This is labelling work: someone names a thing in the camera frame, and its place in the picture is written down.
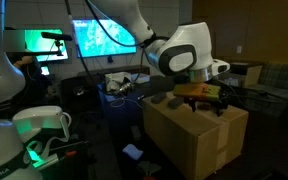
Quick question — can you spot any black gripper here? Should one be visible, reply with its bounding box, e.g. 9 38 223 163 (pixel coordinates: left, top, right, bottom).
184 97 228 116

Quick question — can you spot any white terry towel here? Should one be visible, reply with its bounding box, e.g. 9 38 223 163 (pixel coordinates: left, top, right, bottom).
105 72 131 91

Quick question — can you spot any cardboard box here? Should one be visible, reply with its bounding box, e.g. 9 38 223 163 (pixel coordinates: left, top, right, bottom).
142 93 248 180

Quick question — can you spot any black block near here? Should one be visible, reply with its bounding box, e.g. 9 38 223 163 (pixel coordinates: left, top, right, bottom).
167 97 184 109

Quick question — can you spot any black block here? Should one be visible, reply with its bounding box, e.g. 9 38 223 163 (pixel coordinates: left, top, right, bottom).
151 92 166 104
167 97 184 109

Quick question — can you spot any wooden shelf cabinet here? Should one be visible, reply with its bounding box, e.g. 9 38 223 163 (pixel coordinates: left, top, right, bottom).
218 60 263 88

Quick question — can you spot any plaid green sofa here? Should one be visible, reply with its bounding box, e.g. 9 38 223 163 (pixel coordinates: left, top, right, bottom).
245 63 288 117

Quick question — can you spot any black block far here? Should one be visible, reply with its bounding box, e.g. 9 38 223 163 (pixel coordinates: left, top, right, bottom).
151 92 166 104

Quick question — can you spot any black cable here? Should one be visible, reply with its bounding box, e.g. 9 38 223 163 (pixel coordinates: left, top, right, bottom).
63 0 152 98

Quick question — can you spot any wall monitor right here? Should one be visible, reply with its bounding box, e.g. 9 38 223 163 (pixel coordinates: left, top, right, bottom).
73 19 136 58

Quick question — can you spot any black camera on stand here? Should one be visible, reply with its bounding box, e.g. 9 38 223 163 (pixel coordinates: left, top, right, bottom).
41 32 73 41

